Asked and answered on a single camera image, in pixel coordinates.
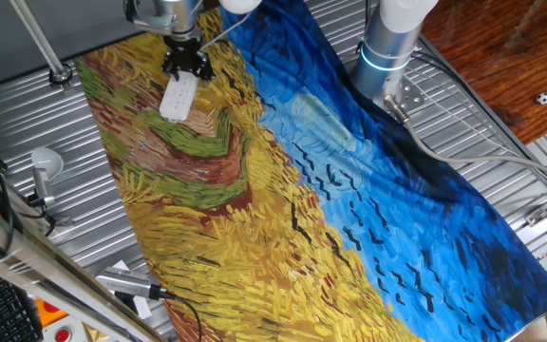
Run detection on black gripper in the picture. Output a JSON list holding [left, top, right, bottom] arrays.
[[160, 36, 217, 83]]

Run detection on white power strip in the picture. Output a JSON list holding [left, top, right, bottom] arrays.
[[158, 70, 199, 123]]

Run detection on metal pole with round base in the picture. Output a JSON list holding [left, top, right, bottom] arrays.
[[9, 0, 74, 91]]

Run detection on painted wheat field cloth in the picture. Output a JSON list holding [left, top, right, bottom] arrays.
[[72, 0, 547, 342]]

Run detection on orange box with red button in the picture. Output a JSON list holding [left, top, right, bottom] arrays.
[[34, 297, 69, 329]]

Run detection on grey box with red button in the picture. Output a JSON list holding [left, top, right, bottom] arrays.
[[40, 316, 87, 342]]

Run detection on thin grey gripper cable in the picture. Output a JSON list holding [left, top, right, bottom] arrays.
[[199, 9, 253, 52]]

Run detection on silver depth camera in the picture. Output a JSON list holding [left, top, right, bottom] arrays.
[[94, 265, 176, 301]]

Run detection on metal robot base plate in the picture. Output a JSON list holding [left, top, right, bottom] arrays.
[[382, 78, 426, 115]]

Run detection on aluminium frame beam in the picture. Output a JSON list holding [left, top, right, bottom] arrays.
[[0, 192, 168, 342]]

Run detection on black camera cable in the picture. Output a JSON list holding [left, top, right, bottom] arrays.
[[159, 288, 203, 342]]

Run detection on thick grey cable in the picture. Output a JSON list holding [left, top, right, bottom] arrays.
[[383, 94, 547, 189]]

